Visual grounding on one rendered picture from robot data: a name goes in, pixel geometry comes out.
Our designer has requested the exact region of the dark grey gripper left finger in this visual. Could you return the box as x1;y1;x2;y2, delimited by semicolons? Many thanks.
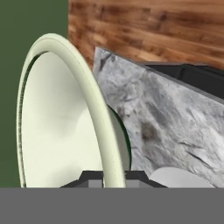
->
59;171;104;189

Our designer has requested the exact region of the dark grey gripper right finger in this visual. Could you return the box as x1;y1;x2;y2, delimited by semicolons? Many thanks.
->
124;171;168;189

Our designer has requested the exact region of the pale green bowl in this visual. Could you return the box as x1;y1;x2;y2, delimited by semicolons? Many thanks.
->
16;32;133;189

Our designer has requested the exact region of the white plate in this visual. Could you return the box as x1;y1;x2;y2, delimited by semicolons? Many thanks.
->
148;166;216;189

